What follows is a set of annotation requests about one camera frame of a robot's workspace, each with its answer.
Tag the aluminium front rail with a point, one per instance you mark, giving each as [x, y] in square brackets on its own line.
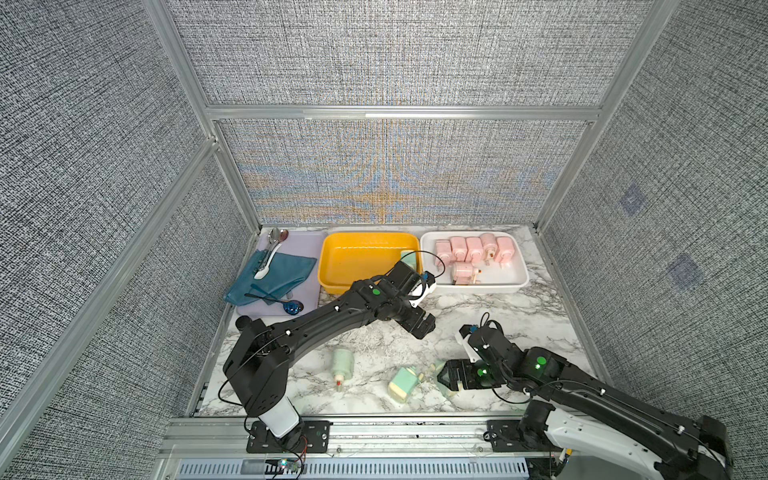
[409, 435]

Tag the spice jar black lid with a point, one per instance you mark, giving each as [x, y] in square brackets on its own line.
[242, 323]

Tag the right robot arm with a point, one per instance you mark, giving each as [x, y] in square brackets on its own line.
[567, 410]

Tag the white plastic tray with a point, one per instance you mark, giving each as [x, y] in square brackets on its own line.
[493, 278]

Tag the white spoon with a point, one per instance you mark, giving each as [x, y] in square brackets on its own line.
[264, 267]

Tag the teal cloth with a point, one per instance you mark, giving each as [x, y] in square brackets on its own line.
[285, 273]

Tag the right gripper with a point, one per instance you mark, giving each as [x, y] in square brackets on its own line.
[463, 367]

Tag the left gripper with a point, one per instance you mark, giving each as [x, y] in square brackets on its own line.
[413, 324]

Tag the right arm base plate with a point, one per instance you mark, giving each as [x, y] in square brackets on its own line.
[506, 436]

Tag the yellow plastic tray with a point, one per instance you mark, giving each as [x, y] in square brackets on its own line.
[350, 256]

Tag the lavender cutting board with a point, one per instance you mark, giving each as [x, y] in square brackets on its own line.
[301, 243]

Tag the green sharpener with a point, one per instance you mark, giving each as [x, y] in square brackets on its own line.
[435, 372]
[342, 366]
[402, 385]
[410, 258]

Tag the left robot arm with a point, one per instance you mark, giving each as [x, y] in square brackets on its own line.
[258, 365]

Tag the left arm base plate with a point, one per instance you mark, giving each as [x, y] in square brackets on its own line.
[307, 436]

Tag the pink sharpener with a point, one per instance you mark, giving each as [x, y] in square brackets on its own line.
[465, 273]
[459, 248]
[506, 249]
[490, 247]
[443, 253]
[475, 249]

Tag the metal spoon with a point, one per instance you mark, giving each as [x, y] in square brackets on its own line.
[277, 236]

